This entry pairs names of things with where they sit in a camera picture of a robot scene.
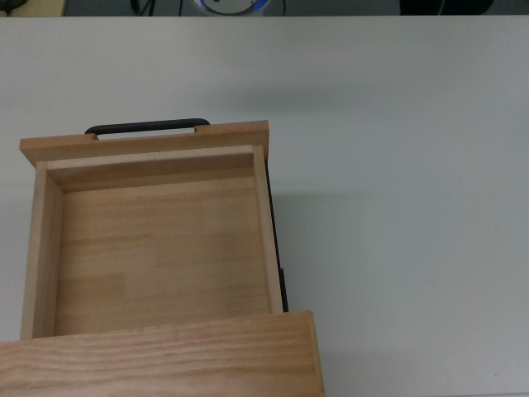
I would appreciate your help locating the dark object behind table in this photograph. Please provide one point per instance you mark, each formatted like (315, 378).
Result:
(446, 6)

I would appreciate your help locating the light wooden drawer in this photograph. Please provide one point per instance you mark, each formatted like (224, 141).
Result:
(165, 248)

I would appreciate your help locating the light wooden cabinet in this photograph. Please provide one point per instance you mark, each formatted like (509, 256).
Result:
(165, 360)

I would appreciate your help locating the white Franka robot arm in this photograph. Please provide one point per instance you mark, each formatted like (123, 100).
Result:
(231, 6)

